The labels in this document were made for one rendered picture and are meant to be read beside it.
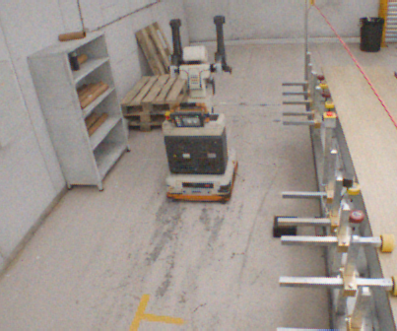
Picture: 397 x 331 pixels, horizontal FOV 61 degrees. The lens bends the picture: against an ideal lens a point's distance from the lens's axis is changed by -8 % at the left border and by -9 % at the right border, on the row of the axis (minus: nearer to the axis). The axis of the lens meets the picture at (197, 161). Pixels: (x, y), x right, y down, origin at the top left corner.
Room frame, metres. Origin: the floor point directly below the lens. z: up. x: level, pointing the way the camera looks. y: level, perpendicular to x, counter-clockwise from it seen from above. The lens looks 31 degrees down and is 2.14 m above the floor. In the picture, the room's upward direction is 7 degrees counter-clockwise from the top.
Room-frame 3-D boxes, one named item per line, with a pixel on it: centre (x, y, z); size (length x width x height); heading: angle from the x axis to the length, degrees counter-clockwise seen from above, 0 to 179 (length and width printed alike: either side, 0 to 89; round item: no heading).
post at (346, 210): (1.18, -0.63, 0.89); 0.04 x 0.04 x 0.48; 75
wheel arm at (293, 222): (1.40, -0.60, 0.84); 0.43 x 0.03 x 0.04; 75
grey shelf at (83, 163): (3.75, 1.16, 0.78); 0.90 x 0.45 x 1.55; 165
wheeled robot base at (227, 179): (3.14, -0.05, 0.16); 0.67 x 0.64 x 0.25; 164
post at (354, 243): (0.93, -0.56, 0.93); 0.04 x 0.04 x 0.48; 75
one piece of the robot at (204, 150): (3.05, -0.02, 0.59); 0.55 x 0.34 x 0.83; 74
